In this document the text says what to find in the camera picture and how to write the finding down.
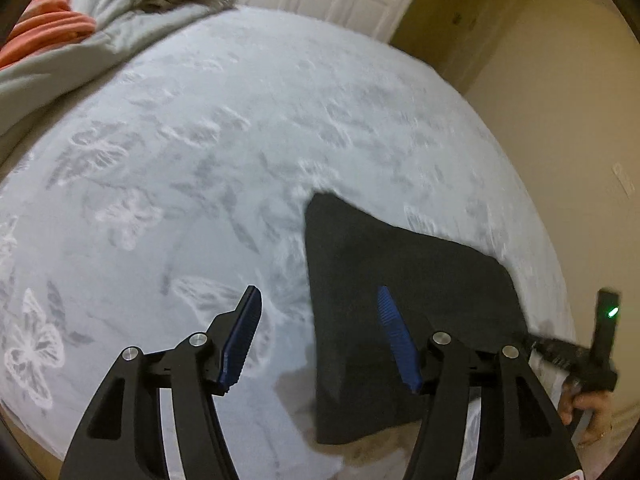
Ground dark grey pants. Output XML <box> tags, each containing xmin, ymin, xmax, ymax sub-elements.
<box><xmin>305</xmin><ymin>193</ymin><xmax>527</xmax><ymax>445</ymax></box>

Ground person's right hand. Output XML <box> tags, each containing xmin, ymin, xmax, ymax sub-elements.
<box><xmin>558</xmin><ymin>377</ymin><xmax>613</xmax><ymax>446</ymax></box>

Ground light blue butterfly bedsheet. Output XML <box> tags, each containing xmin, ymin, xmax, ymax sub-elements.
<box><xmin>1</xmin><ymin>8</ymin><xmax>575</xmax><ymax>479</ymax></box>

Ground grey blanket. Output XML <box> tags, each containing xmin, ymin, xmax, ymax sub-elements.
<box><xmin>1</xmin><ymin>0</ymin><xmax>235</xmax><ymax>143</ymax></box>

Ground coral pink towel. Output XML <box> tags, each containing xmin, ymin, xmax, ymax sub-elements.
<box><xmin>1</xmin><ymin>0</ymin><xmax>96</xmax><ymax>68</ymax></box>

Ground white wall switch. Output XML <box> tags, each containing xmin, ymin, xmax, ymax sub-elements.
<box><xmin>612</xmin><ymin>162</ymin><xmax>636</xmax><ymax>197</ymax></box>

